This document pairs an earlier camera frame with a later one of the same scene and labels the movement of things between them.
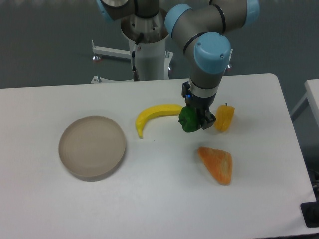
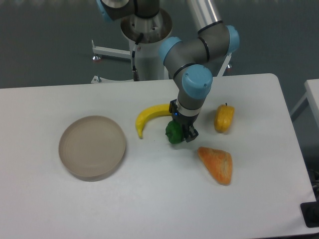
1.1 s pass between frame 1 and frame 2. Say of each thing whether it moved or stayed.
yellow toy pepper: stayed
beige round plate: stayed
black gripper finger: moved
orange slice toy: stayed
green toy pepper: moved
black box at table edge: stayed
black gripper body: moved
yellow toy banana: stayed
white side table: stayed
